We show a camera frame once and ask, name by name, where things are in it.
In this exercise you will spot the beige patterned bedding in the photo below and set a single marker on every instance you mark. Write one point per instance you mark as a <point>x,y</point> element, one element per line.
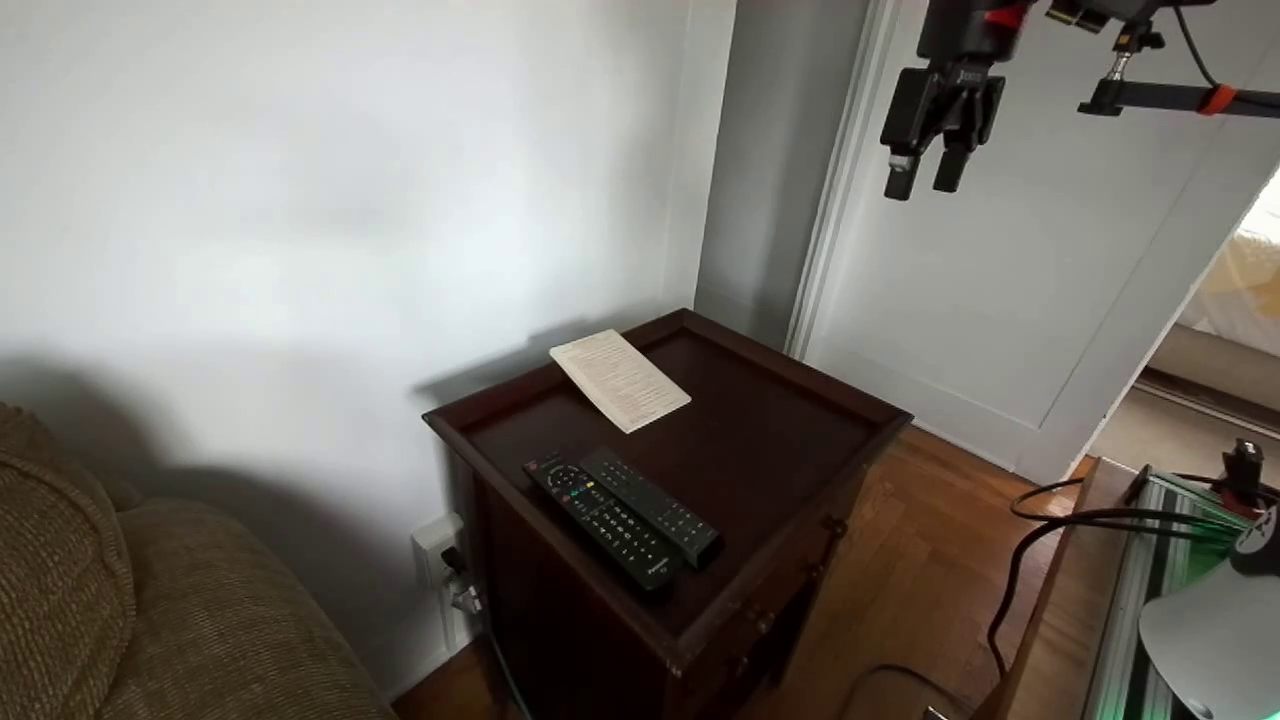
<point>1244,286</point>

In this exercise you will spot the plain black remote control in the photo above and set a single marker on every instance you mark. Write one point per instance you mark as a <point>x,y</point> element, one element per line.
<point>662,514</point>

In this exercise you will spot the dark brown wooden side table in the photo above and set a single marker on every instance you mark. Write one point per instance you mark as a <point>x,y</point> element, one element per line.
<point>695,532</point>

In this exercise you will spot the white wall outlet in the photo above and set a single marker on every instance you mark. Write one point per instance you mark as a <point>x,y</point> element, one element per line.
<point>435,547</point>

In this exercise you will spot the black boom bar orange tape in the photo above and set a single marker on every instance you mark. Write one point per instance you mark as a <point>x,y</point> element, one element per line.
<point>1173,99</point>

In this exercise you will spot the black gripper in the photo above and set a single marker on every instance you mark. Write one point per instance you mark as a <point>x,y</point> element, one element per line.
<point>949,106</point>

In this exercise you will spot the wooden base platform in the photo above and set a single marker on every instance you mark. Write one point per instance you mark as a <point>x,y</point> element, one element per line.
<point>1065,601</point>

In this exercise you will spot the white paperback book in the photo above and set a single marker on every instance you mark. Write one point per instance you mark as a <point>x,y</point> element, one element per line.
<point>623,383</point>

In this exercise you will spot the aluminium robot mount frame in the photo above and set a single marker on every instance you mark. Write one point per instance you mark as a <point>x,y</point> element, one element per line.
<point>1135,601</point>

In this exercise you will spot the black knob with red base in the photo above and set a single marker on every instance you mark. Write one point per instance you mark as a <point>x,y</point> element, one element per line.
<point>1244,465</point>

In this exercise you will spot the black remote with many buttons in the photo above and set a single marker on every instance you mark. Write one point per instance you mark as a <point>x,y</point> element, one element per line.
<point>602,527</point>

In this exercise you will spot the black camera on boom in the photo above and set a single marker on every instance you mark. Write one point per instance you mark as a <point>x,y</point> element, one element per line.
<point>1126,10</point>

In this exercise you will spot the olive fabric sofa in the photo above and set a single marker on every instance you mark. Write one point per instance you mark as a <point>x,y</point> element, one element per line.
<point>145,601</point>

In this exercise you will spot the white panelled door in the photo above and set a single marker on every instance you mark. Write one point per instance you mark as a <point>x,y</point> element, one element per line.
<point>1012,292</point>

